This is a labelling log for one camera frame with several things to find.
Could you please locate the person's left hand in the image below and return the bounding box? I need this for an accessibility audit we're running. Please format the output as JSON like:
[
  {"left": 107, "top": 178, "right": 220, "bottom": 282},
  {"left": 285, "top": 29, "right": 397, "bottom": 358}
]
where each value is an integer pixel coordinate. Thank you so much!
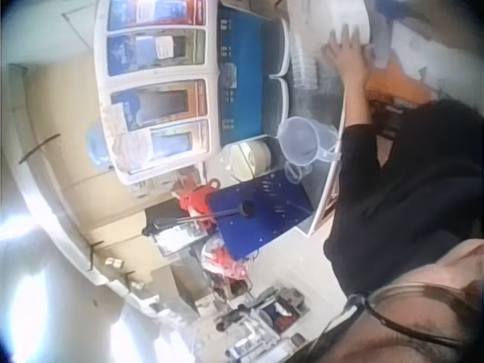
[{"left": 321, "top": 23, "right": 374, "bottom": 85}]

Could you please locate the white plastic container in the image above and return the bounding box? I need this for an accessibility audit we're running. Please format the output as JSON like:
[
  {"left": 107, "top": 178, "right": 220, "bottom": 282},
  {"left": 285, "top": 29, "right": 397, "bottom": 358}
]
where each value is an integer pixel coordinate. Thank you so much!
[{"left": 286, "top": 0, "right": 372, "bottom": 49}]

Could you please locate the stack of clear plastic cups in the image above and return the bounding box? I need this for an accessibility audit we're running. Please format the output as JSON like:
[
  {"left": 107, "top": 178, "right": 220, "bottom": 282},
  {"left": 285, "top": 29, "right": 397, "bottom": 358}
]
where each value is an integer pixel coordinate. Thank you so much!
[{"left": 287, "top": 29, "right": 323, "bottom": 92}]

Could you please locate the orange box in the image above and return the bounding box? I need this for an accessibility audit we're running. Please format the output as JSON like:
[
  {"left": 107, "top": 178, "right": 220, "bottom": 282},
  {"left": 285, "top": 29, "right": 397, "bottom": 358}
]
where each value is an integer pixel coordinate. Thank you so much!
[{"left": 365, "top": 51, "right": 434, "bottom": 105}]

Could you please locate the blue flat box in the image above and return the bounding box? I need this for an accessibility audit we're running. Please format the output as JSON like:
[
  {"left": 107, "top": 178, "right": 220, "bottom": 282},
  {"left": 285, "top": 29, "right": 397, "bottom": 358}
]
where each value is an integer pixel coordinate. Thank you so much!
[{"left": 216, "top": 5, "right": 290, "bottom": 147}]

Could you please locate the clear plastic measuring jug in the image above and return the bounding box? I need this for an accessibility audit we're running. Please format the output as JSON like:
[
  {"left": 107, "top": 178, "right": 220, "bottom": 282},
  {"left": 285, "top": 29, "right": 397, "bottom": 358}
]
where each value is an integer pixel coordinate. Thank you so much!
[{"left": 276, "top": 116, "right": 342, "bottom": 183}]

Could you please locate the beige tape roll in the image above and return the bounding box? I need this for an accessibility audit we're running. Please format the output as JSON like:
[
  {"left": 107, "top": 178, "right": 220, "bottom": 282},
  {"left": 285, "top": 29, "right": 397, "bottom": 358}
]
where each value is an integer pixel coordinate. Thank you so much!
[{"left": 228, "top": 138, "right": 272, "bottom": 183}]

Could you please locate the white plastic drawer unit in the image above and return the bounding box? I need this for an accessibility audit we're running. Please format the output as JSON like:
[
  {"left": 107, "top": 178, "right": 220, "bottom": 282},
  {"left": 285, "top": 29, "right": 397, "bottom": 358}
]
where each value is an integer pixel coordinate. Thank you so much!
[{"left": 93, "top": 0, "right": 222, "bottom": 187}]

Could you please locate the blue perforated board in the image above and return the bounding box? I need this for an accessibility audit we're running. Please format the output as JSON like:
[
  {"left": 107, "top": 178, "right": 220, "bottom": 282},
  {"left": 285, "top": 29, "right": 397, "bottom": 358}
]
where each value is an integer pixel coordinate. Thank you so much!
[{"left": 208, "top": 169, "right": 315, "bottom": 262}]

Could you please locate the red plastic tool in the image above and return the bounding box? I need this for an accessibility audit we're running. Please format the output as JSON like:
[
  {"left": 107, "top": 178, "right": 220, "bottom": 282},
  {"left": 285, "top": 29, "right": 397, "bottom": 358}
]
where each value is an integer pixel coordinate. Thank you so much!
[{"left": 170, "top": 176, "right": 222, "bottom": 217}]

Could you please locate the red and white plastic bag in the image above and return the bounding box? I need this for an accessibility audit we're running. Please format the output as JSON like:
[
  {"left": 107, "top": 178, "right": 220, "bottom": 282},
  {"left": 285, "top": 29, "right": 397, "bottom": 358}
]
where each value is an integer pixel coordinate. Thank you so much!
[{"left": 199, "top": 236, "right": 253, "bottom": 283}]

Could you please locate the heap of small tools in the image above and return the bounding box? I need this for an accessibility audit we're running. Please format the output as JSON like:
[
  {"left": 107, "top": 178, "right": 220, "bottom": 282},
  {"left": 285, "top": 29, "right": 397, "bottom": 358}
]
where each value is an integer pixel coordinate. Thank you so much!
[{"left": 211, "top": 285, "right": 313, "bottom": 362}]

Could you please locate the black long-handled ladle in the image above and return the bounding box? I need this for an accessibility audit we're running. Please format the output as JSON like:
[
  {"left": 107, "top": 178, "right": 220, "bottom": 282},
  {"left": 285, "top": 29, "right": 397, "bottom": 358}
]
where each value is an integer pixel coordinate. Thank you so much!
[{"left": 141, "top": 199, "right": 256, "bottom": 236}]

